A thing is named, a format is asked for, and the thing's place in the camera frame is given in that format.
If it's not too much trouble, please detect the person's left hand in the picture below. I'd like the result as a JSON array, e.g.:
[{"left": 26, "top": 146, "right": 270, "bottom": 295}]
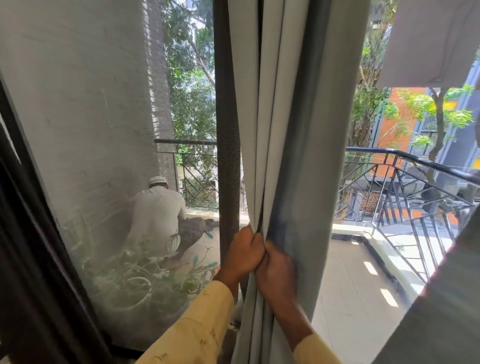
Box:
[{"left": 215, "top": 224, "right": 266, "bottom": 292}]

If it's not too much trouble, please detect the person's right hand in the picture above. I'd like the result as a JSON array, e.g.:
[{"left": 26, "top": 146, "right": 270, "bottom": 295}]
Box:
[{"left": 254, "top": 250, "right": 299, "bottom": 312}]

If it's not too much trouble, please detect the light grey curtain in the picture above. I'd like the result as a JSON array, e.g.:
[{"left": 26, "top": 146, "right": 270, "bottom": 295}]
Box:
[
  {"left": 226, "top": 0, "right": 372, "bottom": 364},
  {"left": 373, "top": 215, "right": 480, "bottom": 364}
]

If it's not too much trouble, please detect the person's left forearm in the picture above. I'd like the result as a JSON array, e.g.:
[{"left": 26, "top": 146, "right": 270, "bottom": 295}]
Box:
[{"left": 134, "top": 275, "right": 241, "bottom": 364}]

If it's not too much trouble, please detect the person's right forearm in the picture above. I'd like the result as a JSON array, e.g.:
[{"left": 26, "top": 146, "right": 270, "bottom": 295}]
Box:
[{"left": 271, "top": 299, "right": 342, "bottom": 364}]

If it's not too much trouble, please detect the green plant in dark pot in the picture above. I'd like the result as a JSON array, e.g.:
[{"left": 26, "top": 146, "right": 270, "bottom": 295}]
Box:
[{"left": 157, "top": 243, "right": 220, "bottom": 307}]

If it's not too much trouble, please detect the leafy plant in white pot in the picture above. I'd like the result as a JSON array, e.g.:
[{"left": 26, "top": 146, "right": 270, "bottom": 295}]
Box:
[{"left": 89, "top": 239, "right": 155, "bottom": 314}]

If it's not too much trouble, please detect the black metal balcony railing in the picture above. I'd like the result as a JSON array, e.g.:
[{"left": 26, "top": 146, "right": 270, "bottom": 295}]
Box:
[{"left": 154, "top": 138, "right": 480, "bottom": 286}]

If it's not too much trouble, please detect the tall sword-leaf plant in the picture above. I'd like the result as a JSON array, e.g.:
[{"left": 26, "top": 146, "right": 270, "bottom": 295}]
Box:
[{"left": 63, "top": 209, "right": 100, "bottom": 271}]

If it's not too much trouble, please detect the orange brick building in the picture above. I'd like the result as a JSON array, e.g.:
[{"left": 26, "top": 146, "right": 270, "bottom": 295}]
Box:
[{"left": 369, "top": 59, "right": 480, "bottom": 226}]

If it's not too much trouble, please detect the dark textured window post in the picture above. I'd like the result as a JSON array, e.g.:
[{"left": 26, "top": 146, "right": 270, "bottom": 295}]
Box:
[{"left": 212, "top": 0, "right": 243, "bottom": 364}]

